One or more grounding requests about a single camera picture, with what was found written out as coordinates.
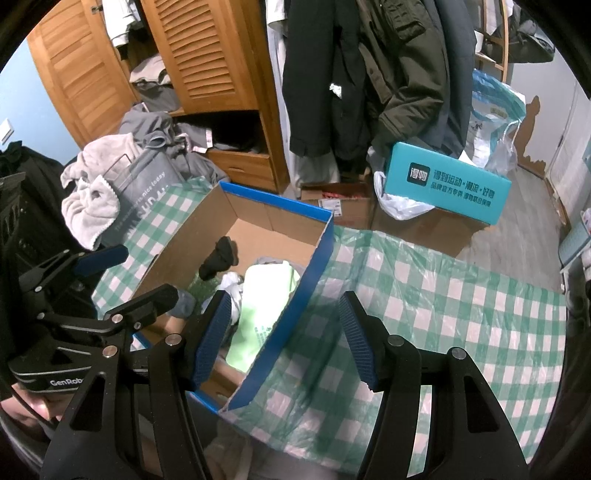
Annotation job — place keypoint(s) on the white wall switch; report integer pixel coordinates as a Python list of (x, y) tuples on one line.
[(5, 130)]

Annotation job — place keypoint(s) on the pinkish grey towel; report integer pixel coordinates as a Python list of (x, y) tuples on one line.
[(87, 203)]

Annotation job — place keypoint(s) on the light blue shoe rack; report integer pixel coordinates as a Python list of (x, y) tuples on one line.
[(572, 244)]

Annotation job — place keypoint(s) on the black sock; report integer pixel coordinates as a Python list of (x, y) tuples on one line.
[(219, 258)]

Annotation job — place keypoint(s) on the grey fuzzy sock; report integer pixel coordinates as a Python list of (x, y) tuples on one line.
[(184, 302)]

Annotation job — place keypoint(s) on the wooden chair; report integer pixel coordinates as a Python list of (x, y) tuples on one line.
[(503, 46)]

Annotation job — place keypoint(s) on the white plastic bag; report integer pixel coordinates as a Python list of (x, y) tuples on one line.
[(401, 205)]

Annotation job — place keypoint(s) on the small cardboard box red contents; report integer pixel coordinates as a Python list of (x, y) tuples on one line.
[(355, 212)]

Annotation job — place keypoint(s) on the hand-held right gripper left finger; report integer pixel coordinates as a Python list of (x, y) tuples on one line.
[(212, 341)]

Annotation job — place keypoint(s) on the white hanging shirt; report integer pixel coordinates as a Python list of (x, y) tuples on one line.
[(277, 55)]

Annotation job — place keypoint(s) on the olive hanging jacket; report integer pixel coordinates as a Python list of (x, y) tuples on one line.
[(397, 69)]

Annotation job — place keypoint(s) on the white sock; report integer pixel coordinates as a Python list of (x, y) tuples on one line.
[(233, 286)]

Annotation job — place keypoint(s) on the teal printed box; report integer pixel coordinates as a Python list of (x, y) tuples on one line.
[(448, 184)]

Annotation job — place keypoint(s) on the grey printed tote bag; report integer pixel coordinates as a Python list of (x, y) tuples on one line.
[(143, 194)]

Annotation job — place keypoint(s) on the light grey garment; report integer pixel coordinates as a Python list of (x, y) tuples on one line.
[(314, 168)]

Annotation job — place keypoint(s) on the black hanging coat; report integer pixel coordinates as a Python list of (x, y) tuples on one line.
[(318, 69)]

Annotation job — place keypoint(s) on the blue cardboard box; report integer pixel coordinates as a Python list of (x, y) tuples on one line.
[(295, 295)]

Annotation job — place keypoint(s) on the large printed plastic bag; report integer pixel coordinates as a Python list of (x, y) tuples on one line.
[(489, 120)]

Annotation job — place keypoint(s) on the brown cardboard box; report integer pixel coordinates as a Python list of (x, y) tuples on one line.
[(425, 230)]

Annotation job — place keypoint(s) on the folded grey clothes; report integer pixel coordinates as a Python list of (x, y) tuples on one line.
[(152, 78)]

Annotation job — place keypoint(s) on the grey hoodie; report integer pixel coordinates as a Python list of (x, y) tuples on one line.
[(152, 124)]

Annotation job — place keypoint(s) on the person's left hand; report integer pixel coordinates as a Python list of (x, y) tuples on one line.
[(25, 413)]

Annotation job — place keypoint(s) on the light green cloth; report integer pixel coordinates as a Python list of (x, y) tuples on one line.
[(263, 295)]

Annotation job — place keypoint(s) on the wooden wardrobe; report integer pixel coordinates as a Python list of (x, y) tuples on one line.
[(207, 55)]

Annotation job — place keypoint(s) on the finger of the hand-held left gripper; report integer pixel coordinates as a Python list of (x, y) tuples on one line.
[(101, 259), (147, 304)]

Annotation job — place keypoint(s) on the dark blue-grey hanging coat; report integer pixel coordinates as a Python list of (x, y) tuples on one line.
[(457, 69)]

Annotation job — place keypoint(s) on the green white checkered tablecloth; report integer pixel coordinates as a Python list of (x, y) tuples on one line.
[(438, 323)]

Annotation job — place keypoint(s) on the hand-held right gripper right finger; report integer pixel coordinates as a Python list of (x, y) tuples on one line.
[(358, 341)]

